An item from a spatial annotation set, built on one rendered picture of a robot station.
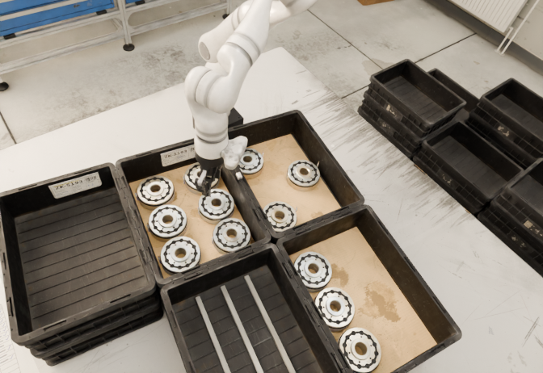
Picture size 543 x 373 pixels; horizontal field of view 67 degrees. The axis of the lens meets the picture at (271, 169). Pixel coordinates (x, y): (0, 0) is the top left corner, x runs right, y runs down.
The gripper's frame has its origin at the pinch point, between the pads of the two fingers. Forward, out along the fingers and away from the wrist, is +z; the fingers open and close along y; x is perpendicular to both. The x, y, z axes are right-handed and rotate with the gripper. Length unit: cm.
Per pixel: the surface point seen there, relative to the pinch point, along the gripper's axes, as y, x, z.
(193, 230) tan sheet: 5.8, -2.8, 17.3
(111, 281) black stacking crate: 26.5, -15.5, 17.5
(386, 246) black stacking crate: -6, 49, 10
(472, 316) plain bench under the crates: -5, 82, 30
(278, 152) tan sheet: -31.0, 10.5, 17.3
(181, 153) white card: -13.3, -15.4, 10.9
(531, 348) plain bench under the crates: -2, 99, 30
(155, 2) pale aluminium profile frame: -168, -113, 71
